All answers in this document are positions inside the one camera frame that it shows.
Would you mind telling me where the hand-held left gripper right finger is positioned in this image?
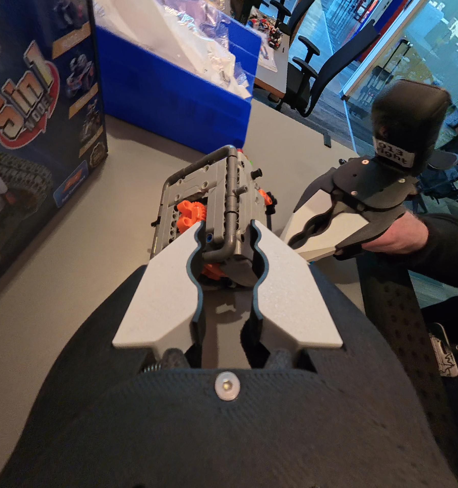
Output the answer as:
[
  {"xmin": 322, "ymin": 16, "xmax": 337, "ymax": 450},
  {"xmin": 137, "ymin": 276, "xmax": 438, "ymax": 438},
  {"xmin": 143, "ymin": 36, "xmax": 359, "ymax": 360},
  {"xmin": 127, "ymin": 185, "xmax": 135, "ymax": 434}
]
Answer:
[{"xmin": 251, "ymin": 220, "xmax": 344, "ymax": 360}]

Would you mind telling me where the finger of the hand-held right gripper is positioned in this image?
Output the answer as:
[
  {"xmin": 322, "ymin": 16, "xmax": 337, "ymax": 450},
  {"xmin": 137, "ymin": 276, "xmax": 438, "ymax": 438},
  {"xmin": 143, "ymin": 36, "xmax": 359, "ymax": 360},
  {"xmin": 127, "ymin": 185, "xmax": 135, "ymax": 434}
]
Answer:
[
  {"xmin": 279, "ymin": 189, "xmax": 333, "ymax": 245},
  {"xmin": 288, "ymin": 211, "xmax": 371, "ymax": 264}
]

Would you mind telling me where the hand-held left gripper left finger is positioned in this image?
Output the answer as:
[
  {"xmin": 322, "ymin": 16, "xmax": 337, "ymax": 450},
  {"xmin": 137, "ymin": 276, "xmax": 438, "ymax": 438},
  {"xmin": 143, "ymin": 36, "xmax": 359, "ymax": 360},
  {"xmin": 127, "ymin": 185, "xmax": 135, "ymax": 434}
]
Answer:
[{"xmin": 112, "ymin": 220, "xmax": 206, "ymax": 359}]

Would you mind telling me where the grey building block model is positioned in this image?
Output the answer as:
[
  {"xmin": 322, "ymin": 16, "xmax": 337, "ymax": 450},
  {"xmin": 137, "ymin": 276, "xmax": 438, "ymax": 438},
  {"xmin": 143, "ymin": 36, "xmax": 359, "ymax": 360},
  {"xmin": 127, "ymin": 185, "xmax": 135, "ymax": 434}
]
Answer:
[{"xmin": 151, "ymin": 145, "xmax": 278, "ymax": 289}]

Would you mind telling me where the person's right forearm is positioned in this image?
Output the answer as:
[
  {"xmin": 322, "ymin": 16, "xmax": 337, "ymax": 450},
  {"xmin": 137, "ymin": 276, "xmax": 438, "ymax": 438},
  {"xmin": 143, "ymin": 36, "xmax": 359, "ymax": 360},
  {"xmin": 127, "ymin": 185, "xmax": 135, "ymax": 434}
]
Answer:
[{"xmin": 404, "ymin": 213, "xmax": 458, "ymax": 291}]

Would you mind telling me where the person's right hand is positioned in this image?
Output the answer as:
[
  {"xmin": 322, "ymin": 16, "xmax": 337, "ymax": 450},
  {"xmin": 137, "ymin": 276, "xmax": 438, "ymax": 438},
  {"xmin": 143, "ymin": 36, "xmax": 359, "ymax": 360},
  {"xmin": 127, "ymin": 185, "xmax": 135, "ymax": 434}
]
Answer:
[{"xmin": 362, "ymin": 211, "xmax": 430, "ymax": 255}]

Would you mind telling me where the black office chair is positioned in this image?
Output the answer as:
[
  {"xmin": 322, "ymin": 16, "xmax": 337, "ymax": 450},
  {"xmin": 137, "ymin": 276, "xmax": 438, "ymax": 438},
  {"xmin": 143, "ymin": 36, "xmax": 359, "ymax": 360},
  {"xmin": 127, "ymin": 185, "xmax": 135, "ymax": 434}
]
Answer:
[
  {"xmin": 276, "ymin": 19, "xmax": 383, "ymax": 119},
  {"xmin": 269, "ymin": 0, "xmax": 318, "ymax": 39}
]

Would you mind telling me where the black studded armrest pad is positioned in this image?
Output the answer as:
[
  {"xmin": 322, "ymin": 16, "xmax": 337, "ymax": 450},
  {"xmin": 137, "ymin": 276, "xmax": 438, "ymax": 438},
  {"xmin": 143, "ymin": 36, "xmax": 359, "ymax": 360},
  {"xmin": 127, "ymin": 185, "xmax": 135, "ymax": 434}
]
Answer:
[{"xmin": 357, "ymin": 252, "xmax": 458, "ymax": 488}]

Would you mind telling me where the blue bin with plastic bags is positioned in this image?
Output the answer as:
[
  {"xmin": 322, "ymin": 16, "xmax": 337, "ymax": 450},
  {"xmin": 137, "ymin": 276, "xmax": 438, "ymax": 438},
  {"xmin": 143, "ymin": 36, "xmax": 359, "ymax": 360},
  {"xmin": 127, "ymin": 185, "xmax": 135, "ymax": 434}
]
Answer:
[{"xmin": 93, "ymin": 0, "xmax": 262, "ymax": 150}]

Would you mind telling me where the toy kit cardboard box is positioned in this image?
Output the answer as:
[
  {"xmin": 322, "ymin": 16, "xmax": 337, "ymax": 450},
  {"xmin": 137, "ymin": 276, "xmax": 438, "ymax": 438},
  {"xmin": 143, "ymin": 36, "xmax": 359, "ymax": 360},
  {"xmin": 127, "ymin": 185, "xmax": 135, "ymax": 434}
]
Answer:
[{"xmin": 0, "ymin": 0, "xmax": 110, "ymax": 299}]

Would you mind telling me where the grey metal bracket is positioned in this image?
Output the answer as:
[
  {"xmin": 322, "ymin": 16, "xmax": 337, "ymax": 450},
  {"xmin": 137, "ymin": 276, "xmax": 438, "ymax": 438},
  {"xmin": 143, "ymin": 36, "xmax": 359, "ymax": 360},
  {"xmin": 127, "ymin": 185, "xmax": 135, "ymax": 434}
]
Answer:
[{"xmin": 428, "ymin": 322, "xmax": 458, "ymax": 379}]

